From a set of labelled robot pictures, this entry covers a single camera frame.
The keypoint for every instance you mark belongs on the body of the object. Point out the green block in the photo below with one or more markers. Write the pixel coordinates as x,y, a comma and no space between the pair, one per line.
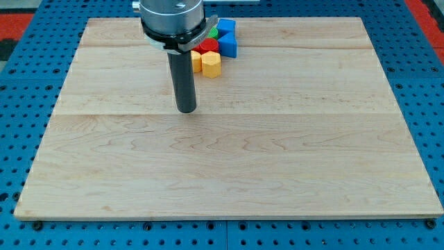
213,33

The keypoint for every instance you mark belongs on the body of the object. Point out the red cylinder block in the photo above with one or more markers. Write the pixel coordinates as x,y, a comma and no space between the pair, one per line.
207,45

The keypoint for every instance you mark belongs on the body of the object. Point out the yellow hexagon block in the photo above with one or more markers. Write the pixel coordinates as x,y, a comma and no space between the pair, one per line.
211,64

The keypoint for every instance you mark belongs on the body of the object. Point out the light wooden board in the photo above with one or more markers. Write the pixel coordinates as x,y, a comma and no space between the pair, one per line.
302,124

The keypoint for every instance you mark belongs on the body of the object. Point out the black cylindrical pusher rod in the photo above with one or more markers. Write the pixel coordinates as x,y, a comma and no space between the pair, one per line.
182,75

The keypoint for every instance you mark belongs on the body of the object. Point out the yellow block behind rod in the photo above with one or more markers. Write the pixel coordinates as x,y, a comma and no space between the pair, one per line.
196,61

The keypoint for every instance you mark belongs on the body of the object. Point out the blue triangle block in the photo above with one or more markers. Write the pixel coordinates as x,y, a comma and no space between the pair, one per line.
228,45

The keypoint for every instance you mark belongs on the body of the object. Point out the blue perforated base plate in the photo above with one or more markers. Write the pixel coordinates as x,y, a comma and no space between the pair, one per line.
32,79

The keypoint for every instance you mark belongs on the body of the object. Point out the blue cube block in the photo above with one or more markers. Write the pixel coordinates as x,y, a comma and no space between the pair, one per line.
226,26

